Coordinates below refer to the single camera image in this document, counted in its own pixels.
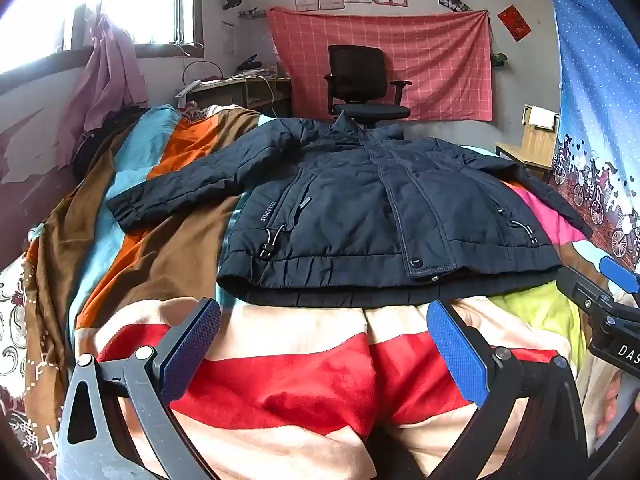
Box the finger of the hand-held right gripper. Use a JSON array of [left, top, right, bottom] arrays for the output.
[[598, 256, 640, 295], [556, 266, 617, 322]]

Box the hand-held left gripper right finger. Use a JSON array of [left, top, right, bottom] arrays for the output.
[[426, 300, 588, 480]]

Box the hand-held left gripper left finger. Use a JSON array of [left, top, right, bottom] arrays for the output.
[[57, 297, 222, 480]]

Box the navy padded jacket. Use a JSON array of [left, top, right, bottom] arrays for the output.
[[106, 112, 593, 308]]

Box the person's right hand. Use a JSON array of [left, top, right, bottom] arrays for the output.
[[595, 375, 627, 443]]

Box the colourful striped blanket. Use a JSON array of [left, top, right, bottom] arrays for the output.
[[22, 105, 621, 480]]

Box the wooden chair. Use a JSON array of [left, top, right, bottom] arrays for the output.
[[495, 104, 560, 181]]

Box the white paper sheet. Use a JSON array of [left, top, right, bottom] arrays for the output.
[[529, 107, 558, 131]]

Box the floral bedsheet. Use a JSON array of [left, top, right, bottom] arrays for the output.
[[0, 250, 76, 480]]

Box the blue printed curtain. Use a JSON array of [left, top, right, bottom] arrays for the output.
[[542, 0, 640, 273]]

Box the black clothing pile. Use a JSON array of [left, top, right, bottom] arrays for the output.
[[72, 107, 151, 181]]

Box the wooden desk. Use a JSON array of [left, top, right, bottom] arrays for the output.
[[176, 76, 293, 118]]

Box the pink hanging garment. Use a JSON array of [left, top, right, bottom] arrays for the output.
[[57, 7, 149, 168]]

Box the black office chair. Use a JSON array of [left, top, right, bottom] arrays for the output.
[[324, 45, 413, 128]]

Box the window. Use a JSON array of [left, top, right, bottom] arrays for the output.
[[0, 0, 205, 76]]

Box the white cable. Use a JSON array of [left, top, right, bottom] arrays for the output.
[[252, 75, 277, 117]]

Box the pink checked wall cloth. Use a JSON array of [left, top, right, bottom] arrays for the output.
[[265, 6, 494, 122]]

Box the red paper wall decoration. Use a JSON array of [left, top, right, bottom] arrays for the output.
[[497, 5, 532, 42]]

